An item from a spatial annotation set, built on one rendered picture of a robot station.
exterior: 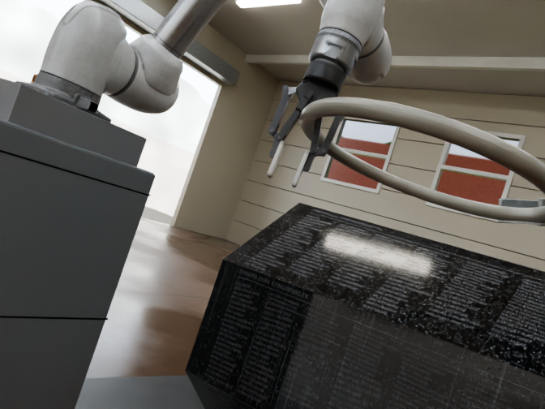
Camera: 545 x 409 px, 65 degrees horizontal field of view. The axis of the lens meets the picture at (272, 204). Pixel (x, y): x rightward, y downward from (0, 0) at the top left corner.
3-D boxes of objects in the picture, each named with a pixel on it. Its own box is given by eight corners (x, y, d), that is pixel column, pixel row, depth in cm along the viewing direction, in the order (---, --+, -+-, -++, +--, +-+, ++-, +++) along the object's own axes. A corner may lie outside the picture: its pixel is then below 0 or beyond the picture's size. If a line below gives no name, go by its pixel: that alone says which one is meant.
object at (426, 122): (456, 220, 108) (461, 208, 108) (654, 235, 59) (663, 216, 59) (279, 137, 101) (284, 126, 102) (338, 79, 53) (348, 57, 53)
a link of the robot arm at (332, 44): (364, 38, 78) (352, 68, 77) (359, 59, 87) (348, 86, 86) (318, 22, 79) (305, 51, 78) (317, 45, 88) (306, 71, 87)
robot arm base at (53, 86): (55, 99, 96) (65, 76, 96) (11, 84, 108) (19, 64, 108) (121, 128, 111) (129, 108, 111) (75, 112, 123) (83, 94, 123)
